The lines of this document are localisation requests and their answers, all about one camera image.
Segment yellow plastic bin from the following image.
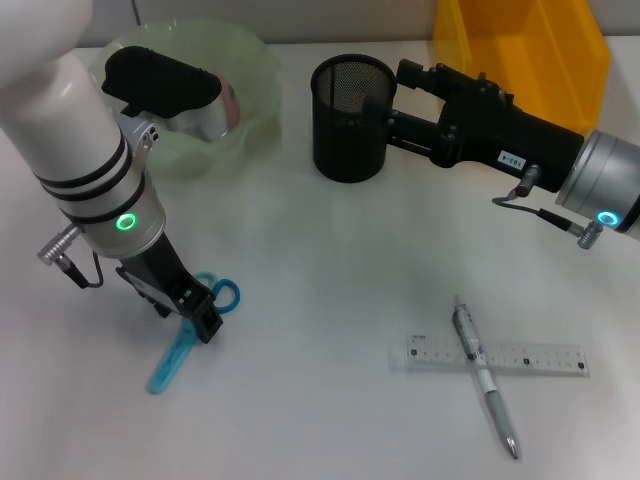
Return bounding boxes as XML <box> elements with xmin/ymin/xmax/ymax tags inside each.
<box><xmin>432</xmin><ymin>0</ymin><xmax>612</xmax><ymax>136</ymax></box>

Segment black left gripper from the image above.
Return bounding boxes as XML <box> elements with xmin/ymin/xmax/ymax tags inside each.
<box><xmin>114</xmin><ymin>232</ymin><xmax>225</xmax><ymax>346</ymax></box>

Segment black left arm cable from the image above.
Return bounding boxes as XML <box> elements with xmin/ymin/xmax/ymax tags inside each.
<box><xmin>37</xmin><ymin>224</ymin><xmax>105</xmax><ymax>290</ymax></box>

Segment blue scissors with sheath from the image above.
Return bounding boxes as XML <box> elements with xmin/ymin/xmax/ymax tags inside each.
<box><xmin>147</xmin><ymin>271</ymin><xmax>242</xmax><ymax>396</ymax></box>

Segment grey right arm cable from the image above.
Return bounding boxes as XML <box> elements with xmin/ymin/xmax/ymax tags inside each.
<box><xmin>492</xmin><ymin>164</ymin><xmax>606</xmax><ymax>250</ymax></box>

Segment pale green glass fruit plate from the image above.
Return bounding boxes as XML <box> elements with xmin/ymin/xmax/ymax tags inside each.
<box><xmin>89</xmin><ymin>18</ymin><xmax>283</xmax><ymax>179</ymax></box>

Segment green plastic wrapper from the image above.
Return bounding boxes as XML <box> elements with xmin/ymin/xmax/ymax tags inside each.
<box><xmin>474</xmin><ymin>72</ymin><xmax>517</xmax><ymax>107</ymax></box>

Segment clear plastic ruler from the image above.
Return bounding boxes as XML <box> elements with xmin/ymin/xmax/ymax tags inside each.
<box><xmin>389</xmin><ymin>333</ymin><xmax>591</xmax><ymax>378</ymax></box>

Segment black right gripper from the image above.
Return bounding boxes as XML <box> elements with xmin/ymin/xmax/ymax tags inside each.
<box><xmin>360</xmin><ymin>58</ymin><xmax>587</xmax><ymax>195</ymax></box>

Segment pink peach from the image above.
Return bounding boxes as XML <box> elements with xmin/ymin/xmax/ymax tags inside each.
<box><xmin>222</xmin><ymin>82</ymin><xmax>244</xmax><ymax>127</ymax></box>

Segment black mesh pen holder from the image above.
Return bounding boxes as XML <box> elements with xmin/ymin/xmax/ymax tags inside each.
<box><xmin>309</xmin><ymin>54</ymin><xmax>398</xmax><ymax>183</ymax></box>

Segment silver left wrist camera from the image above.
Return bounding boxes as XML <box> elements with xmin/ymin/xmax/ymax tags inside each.
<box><xmin>101</xmin><ymin>45</ymin><xmax>236</xmax><ymax>154</ymax></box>

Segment white grey ballpoint pen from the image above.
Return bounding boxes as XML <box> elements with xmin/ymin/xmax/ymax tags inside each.
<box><xmin>450</xmin><ymin>294</ymin><xmax>521</xmax><ymax>461</ymax></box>

